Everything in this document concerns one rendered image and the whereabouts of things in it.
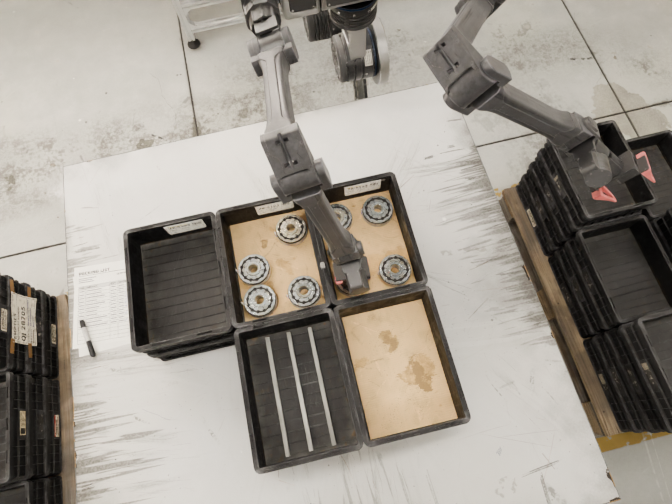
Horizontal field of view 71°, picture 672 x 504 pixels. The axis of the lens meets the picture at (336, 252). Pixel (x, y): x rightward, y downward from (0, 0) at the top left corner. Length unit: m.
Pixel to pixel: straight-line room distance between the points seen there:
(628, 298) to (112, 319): 2.00
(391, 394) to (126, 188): 1.26
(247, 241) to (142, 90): 1.81
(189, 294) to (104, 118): 1.81
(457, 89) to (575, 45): 2.53
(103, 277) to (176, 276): 0.34
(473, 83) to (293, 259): 0.87
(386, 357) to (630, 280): 1.20
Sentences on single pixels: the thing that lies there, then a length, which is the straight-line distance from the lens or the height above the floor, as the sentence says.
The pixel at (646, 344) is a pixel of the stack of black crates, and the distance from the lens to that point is 2.02.
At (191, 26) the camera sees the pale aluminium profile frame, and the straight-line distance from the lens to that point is 3.27.
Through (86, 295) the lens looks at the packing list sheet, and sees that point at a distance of 1.91.
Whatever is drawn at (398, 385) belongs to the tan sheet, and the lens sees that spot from 1.48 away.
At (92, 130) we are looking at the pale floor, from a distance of 3.21.
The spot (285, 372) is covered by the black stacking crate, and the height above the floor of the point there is 0.83.
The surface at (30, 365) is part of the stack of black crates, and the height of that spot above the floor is 0.36.
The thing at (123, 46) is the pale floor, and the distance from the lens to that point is 3.54.
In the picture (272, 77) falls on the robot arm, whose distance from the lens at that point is 1.06.
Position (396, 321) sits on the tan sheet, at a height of 0.83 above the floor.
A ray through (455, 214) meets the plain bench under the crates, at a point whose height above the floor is 0.70.
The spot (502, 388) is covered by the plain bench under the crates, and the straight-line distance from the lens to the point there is 1.68.
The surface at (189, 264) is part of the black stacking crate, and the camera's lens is 1.65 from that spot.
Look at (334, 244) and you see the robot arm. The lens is 1.16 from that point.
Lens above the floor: 2.30
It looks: 69 degrees down
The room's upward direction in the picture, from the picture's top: 6 degrees counter-clockwise
